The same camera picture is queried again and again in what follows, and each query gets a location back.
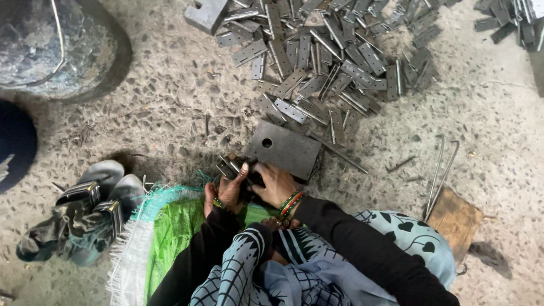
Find person's right hand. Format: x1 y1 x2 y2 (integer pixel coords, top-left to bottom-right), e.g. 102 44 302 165
248 161 301 209

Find person's left hand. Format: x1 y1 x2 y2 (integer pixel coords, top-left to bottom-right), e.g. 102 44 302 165
203 162 251 217

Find bunch of dark metal hinges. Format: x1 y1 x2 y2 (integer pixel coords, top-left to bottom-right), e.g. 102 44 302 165
215 155 266 200

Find grey steel plate with hole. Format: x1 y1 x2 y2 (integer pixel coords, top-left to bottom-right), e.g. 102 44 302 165
245 120 322 182

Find red green wrist bangles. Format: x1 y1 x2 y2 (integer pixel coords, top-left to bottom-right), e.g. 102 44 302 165
277 190 307 220

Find green gold wrist bangle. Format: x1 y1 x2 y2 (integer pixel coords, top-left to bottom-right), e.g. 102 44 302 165
212 197 233 213

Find long thin metal rod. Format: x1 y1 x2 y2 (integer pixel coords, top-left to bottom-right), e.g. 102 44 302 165
307 131 369 175

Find green woven sack mat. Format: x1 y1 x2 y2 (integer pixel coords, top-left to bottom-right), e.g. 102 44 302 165
106 172 277 306

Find person's patterned blue clothing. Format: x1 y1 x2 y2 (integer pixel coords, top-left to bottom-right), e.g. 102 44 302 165
189 209 457 306

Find large pile of metal hinges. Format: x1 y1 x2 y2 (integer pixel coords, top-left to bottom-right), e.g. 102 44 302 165
216 0 462 147

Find grey striped sandal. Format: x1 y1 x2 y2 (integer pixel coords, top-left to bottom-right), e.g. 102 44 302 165
93 174 146 243
55 159 125 209

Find short loose metal pin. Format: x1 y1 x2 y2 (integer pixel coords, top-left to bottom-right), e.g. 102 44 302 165
385 155 417 173

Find grey notched steel block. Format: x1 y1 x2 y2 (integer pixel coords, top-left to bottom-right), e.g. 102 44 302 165
184 0 230 36

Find brown wooden board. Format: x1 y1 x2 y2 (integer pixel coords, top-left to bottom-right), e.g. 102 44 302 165
426 187 485 263

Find dirty grey rag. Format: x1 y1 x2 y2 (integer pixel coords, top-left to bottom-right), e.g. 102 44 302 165
16 200 115 267

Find dark round container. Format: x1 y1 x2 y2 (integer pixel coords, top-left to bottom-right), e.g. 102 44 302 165
0 100 39 195

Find dented metal bucket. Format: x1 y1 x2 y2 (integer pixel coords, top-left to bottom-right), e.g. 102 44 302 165
0 0 133 103

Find small heap of metal hinges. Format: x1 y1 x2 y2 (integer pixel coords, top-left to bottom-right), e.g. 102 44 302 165
473 0 544 52

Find bent U-shaped wire rod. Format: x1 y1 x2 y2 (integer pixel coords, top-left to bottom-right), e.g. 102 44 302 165
424 134 460 222

